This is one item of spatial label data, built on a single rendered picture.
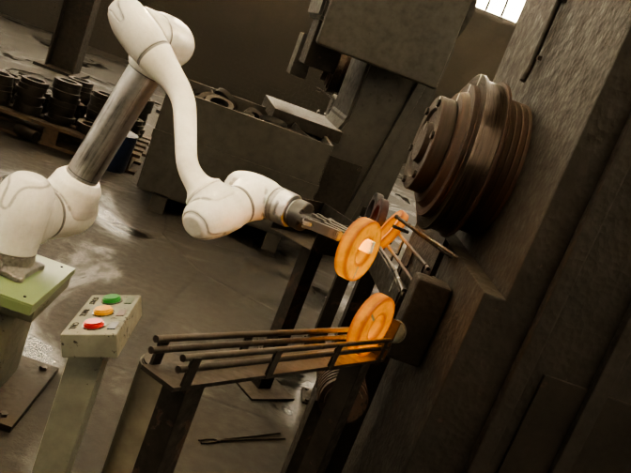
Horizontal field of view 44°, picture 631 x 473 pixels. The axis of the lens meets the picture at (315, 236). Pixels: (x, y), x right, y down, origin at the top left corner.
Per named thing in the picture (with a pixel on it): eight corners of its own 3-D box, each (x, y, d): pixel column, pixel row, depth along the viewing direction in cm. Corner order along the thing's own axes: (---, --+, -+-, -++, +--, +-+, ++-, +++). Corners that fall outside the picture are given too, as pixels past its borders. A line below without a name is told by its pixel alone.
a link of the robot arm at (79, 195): (9, 218, 232) (54, 214, 253) (48, 251, 229) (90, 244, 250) (139, -5, 213) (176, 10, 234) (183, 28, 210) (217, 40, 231)
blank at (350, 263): (389, 224, 191) (377, 220, 192) (361, 218, 177) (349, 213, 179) (365, 282, 192) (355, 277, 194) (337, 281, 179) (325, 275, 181)
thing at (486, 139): (425, 216, 252) (484, 77, 241) (453, 255, 206) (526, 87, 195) (407, 209, 251) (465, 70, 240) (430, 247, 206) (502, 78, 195)
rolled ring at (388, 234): (397, 206, 309) (404, 212, 310) (367, 242, 310) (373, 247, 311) (407, 212, 291) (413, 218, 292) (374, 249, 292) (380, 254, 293)
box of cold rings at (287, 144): (285, 224, 556) (324, 120, 538) (291, 259, 477) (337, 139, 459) (146, 176, 539) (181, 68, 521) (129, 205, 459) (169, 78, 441)
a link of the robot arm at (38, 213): (-34, 237, 215) (-12, 163, 211) (10, 232, 232) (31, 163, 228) (12, 261, 211) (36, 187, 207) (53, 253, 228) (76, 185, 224)
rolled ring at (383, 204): (385, 199, 310) (392, 202, 311) (377, 195, 328) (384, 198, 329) (369, 242, 312) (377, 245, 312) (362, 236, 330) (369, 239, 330)
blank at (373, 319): (363, 366, 187) (352, 359, 189) (399, 315, 192) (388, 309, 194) (351, 341, 174) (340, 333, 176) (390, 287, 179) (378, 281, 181)
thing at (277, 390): (261, 365, 313) (324, 202, 297) (296, 402, 294) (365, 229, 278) (219, 364, 300) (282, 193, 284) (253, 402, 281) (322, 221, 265)
